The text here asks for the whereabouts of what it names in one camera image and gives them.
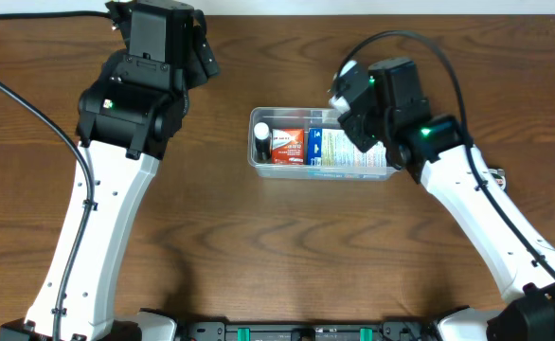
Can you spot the black bottle with white cap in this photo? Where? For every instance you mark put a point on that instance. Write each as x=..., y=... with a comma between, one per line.
x=262, y=139

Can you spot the green round tin box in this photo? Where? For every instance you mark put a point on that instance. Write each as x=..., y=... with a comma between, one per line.
x=499, y=176

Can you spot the white Panadol box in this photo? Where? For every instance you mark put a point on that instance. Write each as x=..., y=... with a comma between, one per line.
x=339, y=104

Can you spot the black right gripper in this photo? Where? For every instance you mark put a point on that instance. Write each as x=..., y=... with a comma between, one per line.
x=362, y=125

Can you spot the red orange medicine box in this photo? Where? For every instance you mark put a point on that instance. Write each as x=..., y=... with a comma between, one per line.
x=287, y=146

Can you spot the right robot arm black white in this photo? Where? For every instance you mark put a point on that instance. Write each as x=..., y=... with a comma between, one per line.
x=521, y=261

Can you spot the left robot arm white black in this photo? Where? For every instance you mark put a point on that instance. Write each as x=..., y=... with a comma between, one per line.
x=126, y=119

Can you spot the clear plastic container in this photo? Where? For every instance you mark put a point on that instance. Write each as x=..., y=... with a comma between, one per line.
x=289, y=118

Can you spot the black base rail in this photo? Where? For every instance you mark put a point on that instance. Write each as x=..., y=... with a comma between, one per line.
x=390, y=330

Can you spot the blue KoolFever box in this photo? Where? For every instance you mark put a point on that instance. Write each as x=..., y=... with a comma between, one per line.
x=332, y=155

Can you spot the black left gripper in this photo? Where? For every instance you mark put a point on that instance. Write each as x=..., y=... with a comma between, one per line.
x=205, y=57

